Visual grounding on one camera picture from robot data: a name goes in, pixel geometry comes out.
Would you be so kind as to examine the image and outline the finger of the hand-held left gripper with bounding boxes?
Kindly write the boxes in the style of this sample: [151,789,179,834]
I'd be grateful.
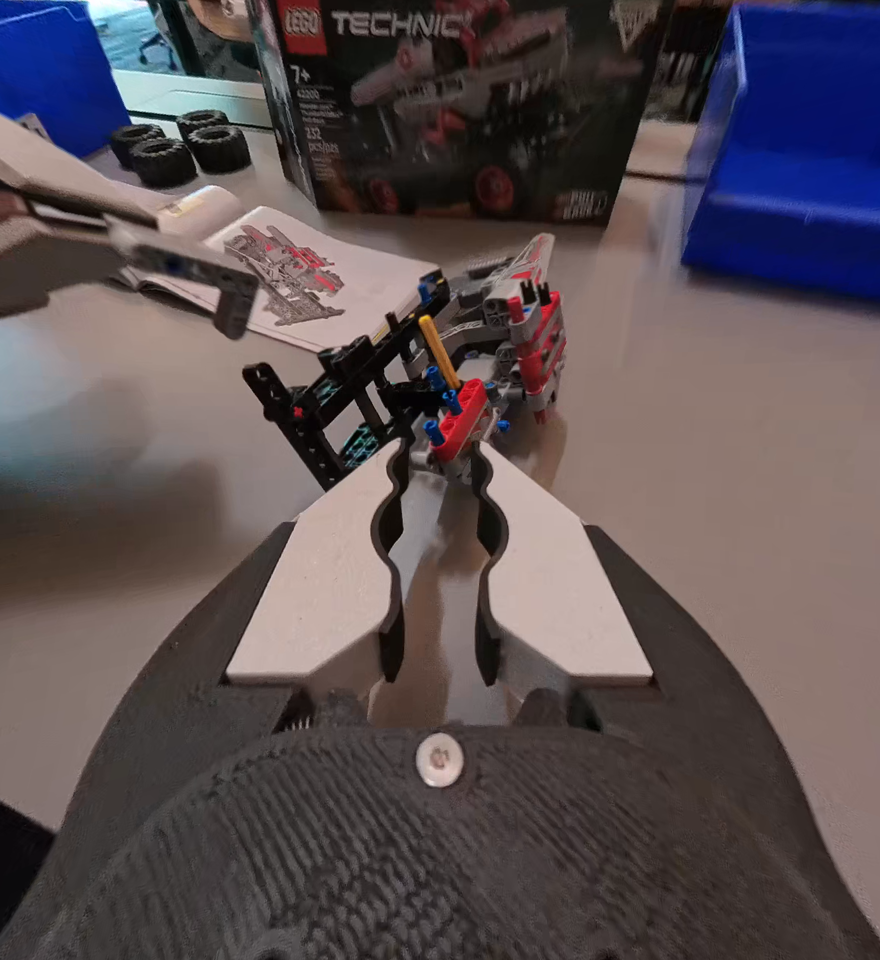
[0,90,162,230]
[0,217,144,327]

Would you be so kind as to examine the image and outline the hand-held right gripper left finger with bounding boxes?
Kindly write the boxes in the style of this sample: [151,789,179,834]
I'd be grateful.
[224,438,412,689]

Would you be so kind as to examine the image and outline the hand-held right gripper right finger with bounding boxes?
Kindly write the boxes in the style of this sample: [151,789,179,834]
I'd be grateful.
[472,442,656,693]

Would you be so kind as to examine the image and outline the grey angled toy beam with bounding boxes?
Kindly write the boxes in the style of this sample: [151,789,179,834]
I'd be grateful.
[106,217,261,340]

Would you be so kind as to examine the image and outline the grey red toy vehicle model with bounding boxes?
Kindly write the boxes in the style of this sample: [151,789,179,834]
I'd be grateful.
[242,232,568,494]

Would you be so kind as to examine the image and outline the white instruction booklet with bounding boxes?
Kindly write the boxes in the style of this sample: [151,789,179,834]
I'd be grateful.
[110,183,442,354]

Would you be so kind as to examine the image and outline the black toy box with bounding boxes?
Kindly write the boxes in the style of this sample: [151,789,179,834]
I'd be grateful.
[247,0,675,226]

